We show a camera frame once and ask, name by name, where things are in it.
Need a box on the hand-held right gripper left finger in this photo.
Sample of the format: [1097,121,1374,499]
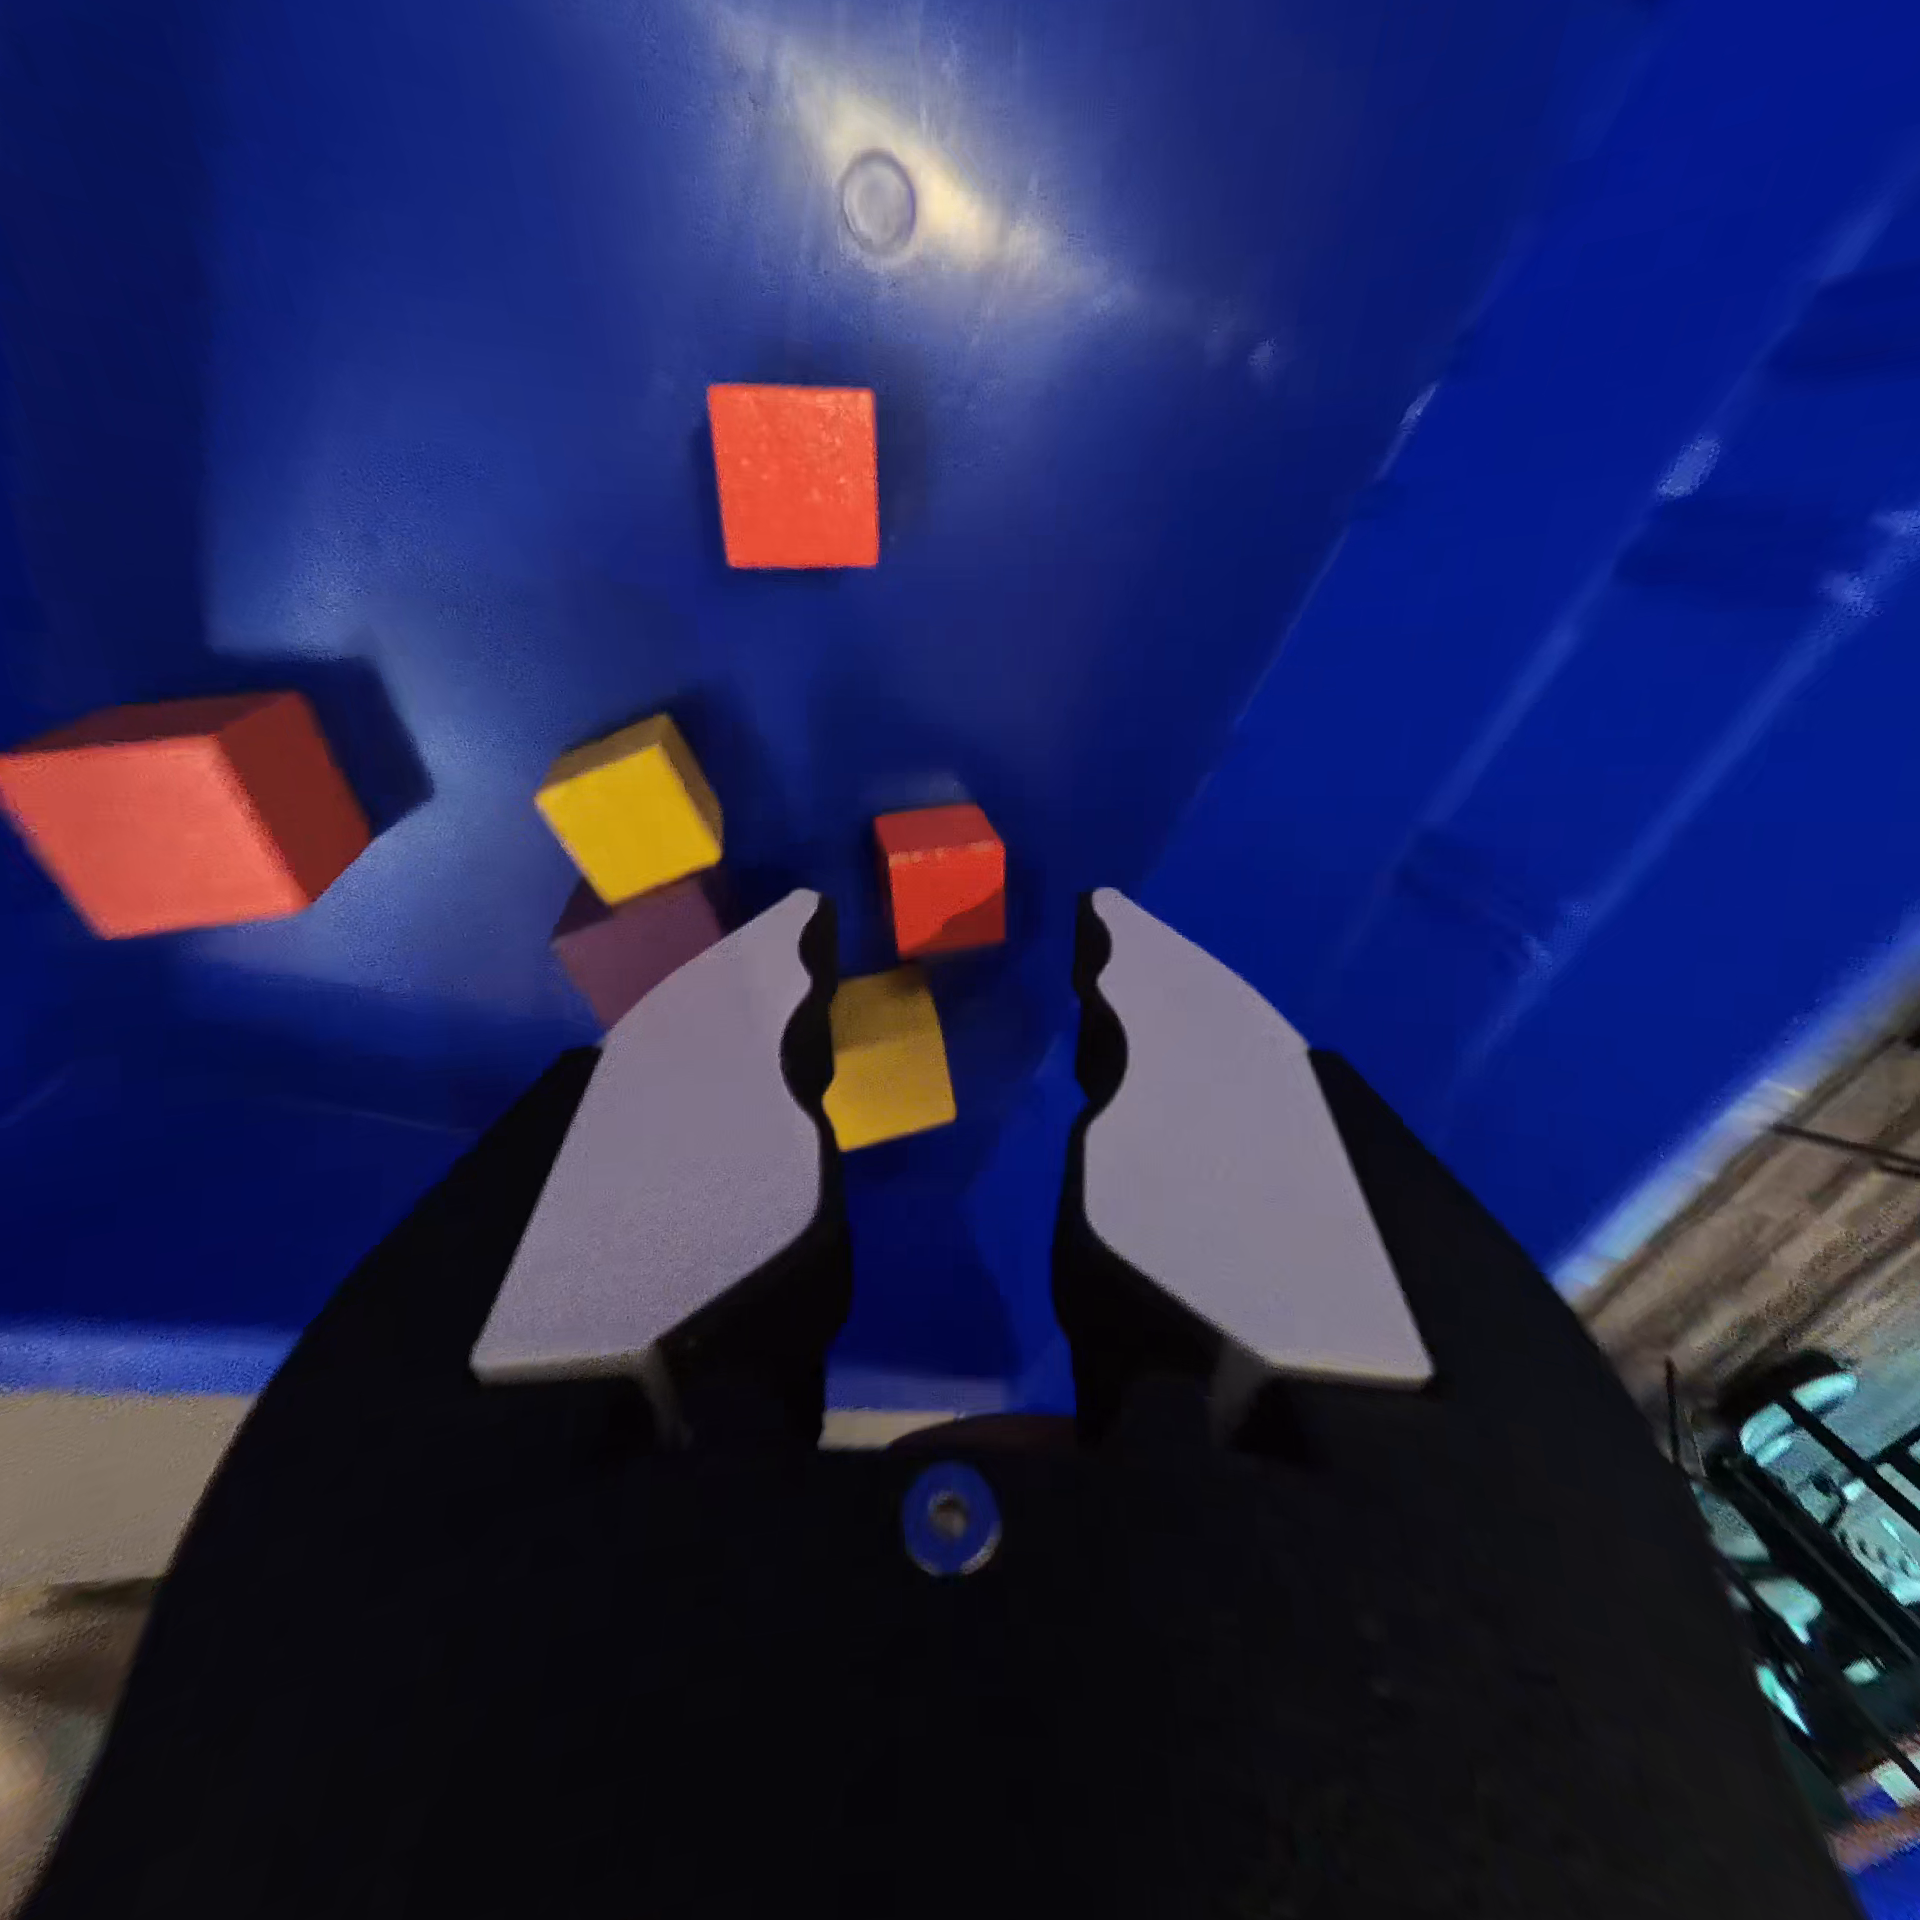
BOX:
[467,886,856,1449]

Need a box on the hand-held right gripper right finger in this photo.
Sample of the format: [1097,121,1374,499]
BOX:
[1049,886,1437,1449]

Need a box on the purple wooden cube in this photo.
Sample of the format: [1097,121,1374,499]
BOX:
[551,881,727,1031]

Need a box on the yellow wooden cube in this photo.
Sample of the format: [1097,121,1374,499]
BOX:
[820,964,958,1152]
[534,711,727,909]

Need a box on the red wooden cube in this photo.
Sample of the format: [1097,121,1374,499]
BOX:
[0,690,373,940]
[873,802,1008,958]
[705,383,883,574]

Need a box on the blue plastic bin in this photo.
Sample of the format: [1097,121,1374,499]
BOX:
[0,0,1920,1421]

